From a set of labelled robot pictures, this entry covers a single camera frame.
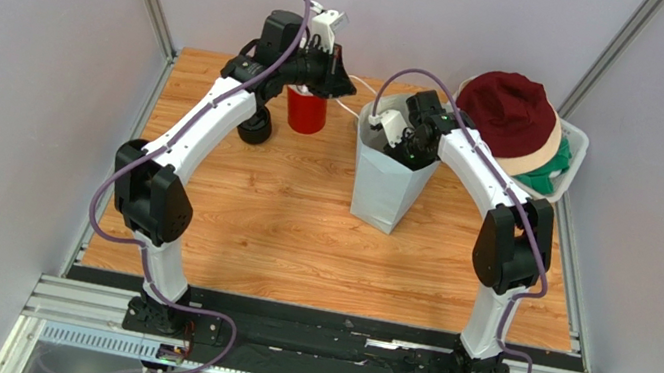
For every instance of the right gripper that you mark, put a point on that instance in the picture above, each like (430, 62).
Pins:
(402, 147)

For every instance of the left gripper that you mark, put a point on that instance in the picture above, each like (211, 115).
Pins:
(333, 82)

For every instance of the white paper bag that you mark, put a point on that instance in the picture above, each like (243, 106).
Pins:
(384, 190)

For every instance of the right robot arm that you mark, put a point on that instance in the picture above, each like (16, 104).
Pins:
(513, 247)

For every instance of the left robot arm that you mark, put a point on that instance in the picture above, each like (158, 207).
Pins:
(150, 177)

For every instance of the red straw cup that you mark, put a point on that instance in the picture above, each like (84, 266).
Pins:
(306, 112)

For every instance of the stack of black lids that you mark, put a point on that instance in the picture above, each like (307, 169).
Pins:
(257, 129)

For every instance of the maroon bucket hat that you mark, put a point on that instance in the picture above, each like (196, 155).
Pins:
(512, 113)

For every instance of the beige hat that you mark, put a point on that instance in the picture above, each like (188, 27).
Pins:
(524, 164)

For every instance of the green cloth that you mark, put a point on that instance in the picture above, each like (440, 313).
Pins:
(541, 179)

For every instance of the white plastic basket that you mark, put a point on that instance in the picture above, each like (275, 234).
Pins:
(560, 182)

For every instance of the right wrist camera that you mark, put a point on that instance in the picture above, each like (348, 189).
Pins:
(393, 125)

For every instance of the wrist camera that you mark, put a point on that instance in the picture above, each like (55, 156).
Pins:
(393, 125)
(322, 27)

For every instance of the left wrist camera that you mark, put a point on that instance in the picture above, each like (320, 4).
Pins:
(322, 27)

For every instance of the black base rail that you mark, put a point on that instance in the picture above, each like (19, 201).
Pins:
(208, 331)

